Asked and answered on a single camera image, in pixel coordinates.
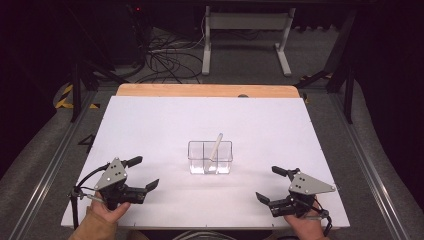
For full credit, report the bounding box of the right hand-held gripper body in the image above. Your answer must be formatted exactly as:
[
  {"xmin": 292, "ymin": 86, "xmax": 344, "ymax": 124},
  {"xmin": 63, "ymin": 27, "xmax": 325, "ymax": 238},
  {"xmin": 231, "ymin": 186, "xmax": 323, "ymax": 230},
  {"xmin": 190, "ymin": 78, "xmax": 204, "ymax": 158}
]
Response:
[{"xmin": 268, "ymin": 167, "xmax": 337, "ymax": 219}]

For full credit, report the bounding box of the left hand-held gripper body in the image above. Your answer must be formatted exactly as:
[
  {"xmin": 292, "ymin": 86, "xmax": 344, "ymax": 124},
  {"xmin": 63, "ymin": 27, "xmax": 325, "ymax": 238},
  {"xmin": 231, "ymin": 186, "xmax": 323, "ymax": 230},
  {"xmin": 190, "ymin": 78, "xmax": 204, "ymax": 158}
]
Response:
[{"xmin": 93, "ymin": 156, "xmax": 148, "ymax": 212}]

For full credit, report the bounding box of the clear plastic organizer box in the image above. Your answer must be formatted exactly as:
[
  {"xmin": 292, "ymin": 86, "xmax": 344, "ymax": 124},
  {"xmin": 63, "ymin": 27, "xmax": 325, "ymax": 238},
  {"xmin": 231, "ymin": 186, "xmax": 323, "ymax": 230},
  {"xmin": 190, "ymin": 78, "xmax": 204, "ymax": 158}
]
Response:
[{"xmin": 187, "ymin": 139, "xmax": 234, "ymax": 176}]

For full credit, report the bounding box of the person's left hand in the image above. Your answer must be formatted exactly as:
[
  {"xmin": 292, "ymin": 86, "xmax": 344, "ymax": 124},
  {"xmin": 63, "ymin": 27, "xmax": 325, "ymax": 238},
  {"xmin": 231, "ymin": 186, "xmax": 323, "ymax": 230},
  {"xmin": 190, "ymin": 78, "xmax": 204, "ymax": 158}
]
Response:
[{"xmin": 87, "ymin": 191, "xmax": 132, "ymax": 225}]

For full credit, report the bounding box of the person's right hand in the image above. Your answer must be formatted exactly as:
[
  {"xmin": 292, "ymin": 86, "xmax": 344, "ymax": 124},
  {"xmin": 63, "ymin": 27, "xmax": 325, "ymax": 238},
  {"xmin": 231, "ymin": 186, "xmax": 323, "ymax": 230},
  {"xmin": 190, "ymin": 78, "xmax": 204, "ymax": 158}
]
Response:
[{"xmin": 283, "ymin": 210, "xmax": 330, "ymax": 240}]

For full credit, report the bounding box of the white board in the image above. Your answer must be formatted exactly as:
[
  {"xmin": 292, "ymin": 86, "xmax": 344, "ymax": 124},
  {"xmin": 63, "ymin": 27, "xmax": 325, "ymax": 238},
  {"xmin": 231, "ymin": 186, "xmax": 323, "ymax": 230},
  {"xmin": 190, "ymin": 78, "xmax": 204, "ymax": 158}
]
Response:
[{"xmin": 60, "ymin": 95, "xmax": 351, "ymax": 231}]

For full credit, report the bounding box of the black metal stand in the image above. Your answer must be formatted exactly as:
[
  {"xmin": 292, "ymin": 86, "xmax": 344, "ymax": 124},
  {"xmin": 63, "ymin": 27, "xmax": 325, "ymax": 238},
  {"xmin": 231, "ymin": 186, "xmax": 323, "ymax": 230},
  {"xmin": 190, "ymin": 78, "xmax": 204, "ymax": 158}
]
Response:
[
  {"xmin": 294, "ymin": 9, "xmax": 357, "ymax": 125},
  {"xmin": 68, "ymin": 61, "xmax": 132, "ymax": 123}
]

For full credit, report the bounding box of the yellow black hazard tape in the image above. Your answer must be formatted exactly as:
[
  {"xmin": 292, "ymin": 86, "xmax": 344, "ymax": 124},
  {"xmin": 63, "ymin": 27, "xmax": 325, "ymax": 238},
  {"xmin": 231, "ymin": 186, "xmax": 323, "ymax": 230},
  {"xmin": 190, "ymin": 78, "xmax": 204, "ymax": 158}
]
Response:
[{"xmin": 54, "ymin": 83, "xmax": 101, "ymax": 111}]

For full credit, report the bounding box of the wooden table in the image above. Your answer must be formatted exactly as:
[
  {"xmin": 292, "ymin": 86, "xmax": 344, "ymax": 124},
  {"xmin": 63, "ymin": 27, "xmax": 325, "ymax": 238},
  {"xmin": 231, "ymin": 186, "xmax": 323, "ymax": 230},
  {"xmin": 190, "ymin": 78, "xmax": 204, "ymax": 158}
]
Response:
[{"xmin": 115, "ymin": 83, "xmax": 301, "ymax": 100}]

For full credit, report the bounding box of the dark computer case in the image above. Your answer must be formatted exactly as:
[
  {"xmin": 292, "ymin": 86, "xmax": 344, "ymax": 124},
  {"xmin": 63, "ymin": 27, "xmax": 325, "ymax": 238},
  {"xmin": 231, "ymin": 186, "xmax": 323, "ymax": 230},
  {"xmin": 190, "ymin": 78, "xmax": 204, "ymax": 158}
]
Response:
[{"xmin": 108, "ymin": 2, "xmax": 153, "ymax": 68}]

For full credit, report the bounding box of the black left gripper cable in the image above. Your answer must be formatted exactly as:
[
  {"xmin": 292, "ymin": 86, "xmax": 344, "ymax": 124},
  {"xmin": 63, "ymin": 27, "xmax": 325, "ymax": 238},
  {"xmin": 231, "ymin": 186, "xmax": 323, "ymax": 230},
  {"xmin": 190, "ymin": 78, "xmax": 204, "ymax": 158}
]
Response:
[{"xmin": 68, "ymin": 162, "xmax": 112, "ymax": 231}]

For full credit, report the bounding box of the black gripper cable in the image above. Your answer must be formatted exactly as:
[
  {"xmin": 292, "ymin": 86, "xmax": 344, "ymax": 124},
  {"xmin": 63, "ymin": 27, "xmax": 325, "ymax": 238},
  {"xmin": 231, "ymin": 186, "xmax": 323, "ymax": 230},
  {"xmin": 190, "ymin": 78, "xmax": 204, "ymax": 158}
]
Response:
[
  {"xmin": 312, "ymin": 199, "xmax": 334, "ymax": 238},
  {"xmin": 68, "ymin": 162, "xmax": 112, "ymax": 231}
]

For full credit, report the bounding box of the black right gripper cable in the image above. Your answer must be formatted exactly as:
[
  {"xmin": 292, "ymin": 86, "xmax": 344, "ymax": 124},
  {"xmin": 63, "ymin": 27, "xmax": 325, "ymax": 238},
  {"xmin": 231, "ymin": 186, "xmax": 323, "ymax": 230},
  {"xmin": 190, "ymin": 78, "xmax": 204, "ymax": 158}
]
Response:
[{"xmin": 312, "ymin": 199, "xmax": 334, "ymax": 238}]

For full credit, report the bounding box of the aluminium rail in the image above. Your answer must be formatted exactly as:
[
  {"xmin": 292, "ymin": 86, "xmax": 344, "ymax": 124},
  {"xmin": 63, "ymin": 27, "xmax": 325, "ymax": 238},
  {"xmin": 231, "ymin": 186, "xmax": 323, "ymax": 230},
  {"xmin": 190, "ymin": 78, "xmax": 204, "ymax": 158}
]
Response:
[
  {"xmin": 7, "ymin": 89, "xmax": 98, "ymax": 240},
  {"xmin": 327, "ymin": 93, "xmax": 412, "ymax": 240}
]

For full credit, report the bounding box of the bundle of black floor cables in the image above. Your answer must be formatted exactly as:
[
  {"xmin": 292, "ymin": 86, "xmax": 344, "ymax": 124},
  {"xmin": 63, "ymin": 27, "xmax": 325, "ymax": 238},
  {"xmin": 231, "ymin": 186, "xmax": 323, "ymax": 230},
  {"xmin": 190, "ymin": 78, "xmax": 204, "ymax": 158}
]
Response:
[{"xmin": 134, "ymin": 28, "xmax": 205, "ymax": 85}]

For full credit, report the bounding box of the white metal stand frame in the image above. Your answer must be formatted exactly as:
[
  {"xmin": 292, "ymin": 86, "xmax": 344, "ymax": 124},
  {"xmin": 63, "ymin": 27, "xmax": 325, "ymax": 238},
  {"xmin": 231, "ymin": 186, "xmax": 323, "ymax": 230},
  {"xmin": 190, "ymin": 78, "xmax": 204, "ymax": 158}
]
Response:
[{"xmin": 201, "ymin": 5, "xmax": 297, "ymax": 77}]

